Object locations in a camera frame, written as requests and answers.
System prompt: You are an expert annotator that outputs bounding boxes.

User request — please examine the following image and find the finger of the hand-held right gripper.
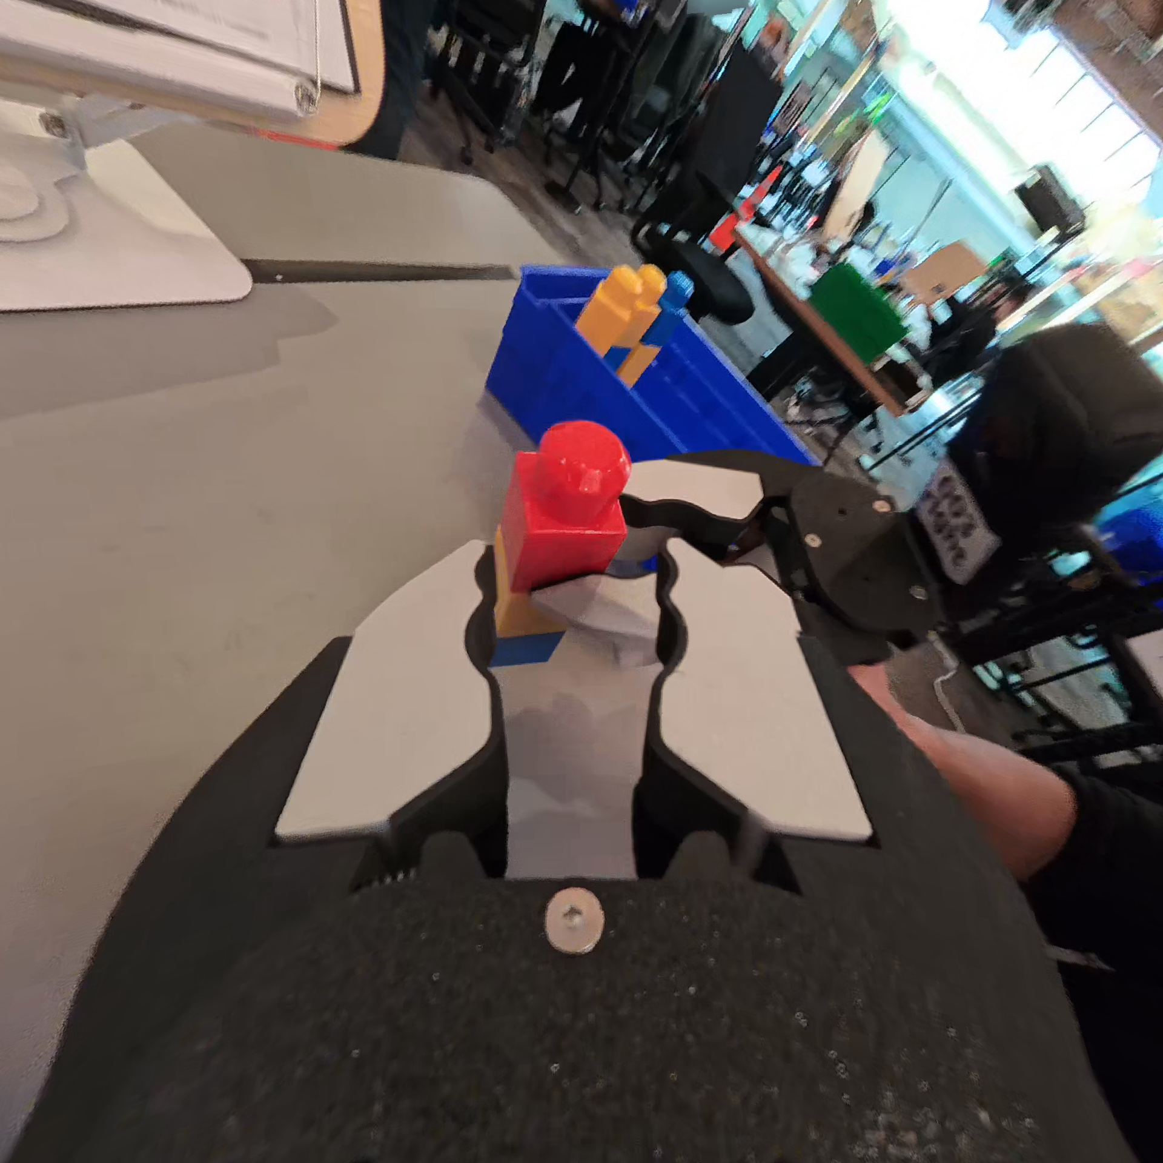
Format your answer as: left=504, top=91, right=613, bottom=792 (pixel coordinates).
left=615, top=450, right=793, bottom=569
left=529, top=572, right=663, bottom=674

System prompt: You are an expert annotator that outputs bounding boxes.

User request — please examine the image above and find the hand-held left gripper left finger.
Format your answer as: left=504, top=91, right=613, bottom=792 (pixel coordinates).
left=275, top=542, right=509, bottom=878

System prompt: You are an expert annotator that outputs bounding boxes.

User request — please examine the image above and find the green plastic bin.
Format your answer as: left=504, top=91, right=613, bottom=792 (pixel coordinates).
left=807, top=261, right=912, bottom=367

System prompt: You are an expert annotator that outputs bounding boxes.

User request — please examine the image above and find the person's right forearm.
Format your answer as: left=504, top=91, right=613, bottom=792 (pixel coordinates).
left=847, top=662, right=1163, bottom=969

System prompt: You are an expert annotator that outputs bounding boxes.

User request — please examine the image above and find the wooden work table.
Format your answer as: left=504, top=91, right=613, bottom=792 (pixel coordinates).
left=729, top=222, right=912, bottom=417

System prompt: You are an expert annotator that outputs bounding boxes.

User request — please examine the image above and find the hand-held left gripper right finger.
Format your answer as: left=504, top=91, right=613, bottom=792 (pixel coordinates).
left=632, top=536, right=876, bottom=878

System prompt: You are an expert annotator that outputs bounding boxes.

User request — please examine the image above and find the black mounted light panel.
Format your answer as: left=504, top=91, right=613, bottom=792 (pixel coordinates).
left=1015, top=164, right=1089, bottom=235

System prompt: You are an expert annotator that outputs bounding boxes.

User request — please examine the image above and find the black office chair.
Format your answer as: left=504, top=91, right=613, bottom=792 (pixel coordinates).
left=629, top=40, right=789, bottom=326

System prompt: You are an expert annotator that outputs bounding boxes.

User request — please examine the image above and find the red mega block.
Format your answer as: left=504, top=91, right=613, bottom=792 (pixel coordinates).
left=498, top=419, right=634, bottom=595

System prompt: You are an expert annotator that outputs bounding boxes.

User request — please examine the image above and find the blue plastic bin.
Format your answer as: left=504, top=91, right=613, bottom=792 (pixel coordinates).
left=483, top=263, right=825, bottom=470

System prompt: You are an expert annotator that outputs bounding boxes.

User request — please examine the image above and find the instruction sheet on white stand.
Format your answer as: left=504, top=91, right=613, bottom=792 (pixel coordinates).
left=0, top=0, right=389, bottom=313

